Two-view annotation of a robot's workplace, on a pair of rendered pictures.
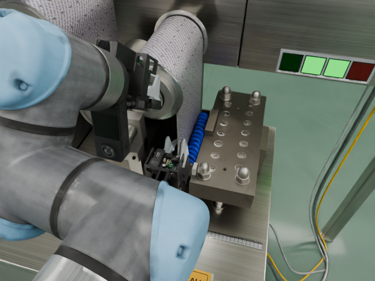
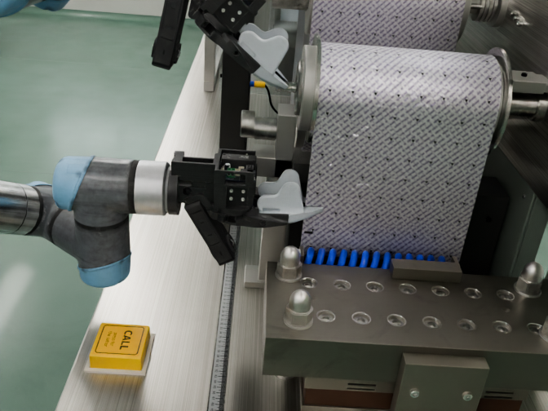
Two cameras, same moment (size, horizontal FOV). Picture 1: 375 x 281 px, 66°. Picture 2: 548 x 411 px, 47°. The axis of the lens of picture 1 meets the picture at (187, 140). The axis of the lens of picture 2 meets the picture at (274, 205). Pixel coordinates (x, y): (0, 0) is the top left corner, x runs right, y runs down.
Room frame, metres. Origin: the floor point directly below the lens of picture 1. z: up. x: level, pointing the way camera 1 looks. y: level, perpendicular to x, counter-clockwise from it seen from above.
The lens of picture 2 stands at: (0.21, -0.71, 1.52)
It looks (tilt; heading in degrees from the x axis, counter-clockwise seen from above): 29 degrees down; 73
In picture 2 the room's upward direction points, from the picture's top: 5 degrees clockwise
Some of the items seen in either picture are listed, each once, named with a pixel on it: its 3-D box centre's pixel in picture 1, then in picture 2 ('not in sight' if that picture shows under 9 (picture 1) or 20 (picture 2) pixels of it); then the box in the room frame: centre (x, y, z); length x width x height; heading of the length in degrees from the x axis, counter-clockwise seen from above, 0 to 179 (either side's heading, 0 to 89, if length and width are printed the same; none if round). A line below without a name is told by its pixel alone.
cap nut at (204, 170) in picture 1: (203, 169); (289, 261); (0.44, -0.04, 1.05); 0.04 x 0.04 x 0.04
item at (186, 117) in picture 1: (190, 110); (390, 201); (0.59, -0.01, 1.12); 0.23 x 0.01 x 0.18; 165
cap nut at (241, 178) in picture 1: (243, 174); (299, 305); (0.43, -0.14, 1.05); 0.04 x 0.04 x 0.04
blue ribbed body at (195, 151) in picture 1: (197, 137); (377, 263); (0.58, -0.03, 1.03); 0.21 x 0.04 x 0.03; 165
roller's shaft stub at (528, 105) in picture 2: not in sight; (515, 103); (0.77, 0.01, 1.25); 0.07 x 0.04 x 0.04; 165
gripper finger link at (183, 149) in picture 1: (182, 148); (291, 201); (0.45, 0.01, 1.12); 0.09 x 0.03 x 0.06; 164
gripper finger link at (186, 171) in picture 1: (179, 170); (256, 214); (0.41, 0.02, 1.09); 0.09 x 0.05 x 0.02; 164
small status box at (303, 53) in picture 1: (324, 66); not in sight; (0.70, -0.38, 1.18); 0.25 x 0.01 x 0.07; 75
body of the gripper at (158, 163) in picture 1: (161, 182); (214, 187); (0.36, 0.05, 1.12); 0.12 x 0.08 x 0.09; 165
